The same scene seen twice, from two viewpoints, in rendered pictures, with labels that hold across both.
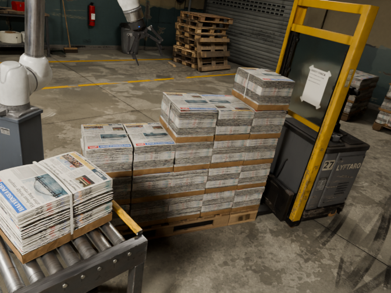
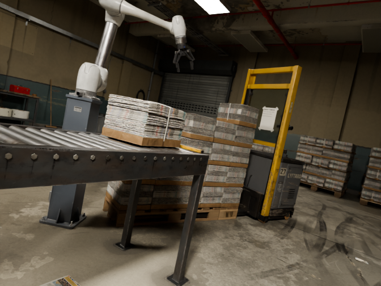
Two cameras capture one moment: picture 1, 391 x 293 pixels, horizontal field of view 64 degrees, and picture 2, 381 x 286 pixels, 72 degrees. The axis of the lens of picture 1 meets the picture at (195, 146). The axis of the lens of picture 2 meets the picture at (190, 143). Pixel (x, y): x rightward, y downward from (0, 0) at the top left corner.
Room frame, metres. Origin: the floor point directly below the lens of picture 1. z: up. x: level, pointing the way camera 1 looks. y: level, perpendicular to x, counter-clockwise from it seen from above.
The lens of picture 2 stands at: (-0.54, 0.50, 0.95)
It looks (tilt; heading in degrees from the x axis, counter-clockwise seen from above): 4 degrees down; 351
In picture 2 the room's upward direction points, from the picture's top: 11 degrees clockwise
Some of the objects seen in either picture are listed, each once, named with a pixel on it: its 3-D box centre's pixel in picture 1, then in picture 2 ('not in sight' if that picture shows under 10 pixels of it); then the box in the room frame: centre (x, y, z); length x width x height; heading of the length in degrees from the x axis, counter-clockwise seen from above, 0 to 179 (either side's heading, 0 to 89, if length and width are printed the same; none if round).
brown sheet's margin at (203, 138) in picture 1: (185, 128); (191, 135); (2.12, 0.09, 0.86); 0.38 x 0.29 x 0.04; 27
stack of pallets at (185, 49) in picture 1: (202, 39); not in sight; (8.88, 0.30, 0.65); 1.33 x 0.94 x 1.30; 141
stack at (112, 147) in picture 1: (162, 180); (172, 176); (2.05, 0.21, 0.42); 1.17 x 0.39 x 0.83; 117
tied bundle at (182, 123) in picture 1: (187, 117); (193, 126); (2.12, 0.09, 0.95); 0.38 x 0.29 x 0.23; 27
